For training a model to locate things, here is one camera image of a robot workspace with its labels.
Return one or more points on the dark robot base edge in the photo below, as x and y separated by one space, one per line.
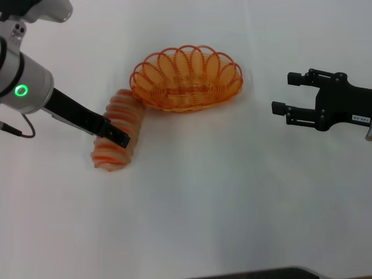
255 273

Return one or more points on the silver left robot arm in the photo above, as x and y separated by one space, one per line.
29 78

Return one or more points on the orange striped bread roll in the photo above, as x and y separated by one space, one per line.
122 113

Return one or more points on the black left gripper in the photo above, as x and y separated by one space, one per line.
72 110

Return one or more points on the left wrist camera housing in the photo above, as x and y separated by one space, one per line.
52 11

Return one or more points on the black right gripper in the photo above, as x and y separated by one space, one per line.
343 101

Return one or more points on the silver right gripper stub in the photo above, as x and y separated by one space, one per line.
369 133

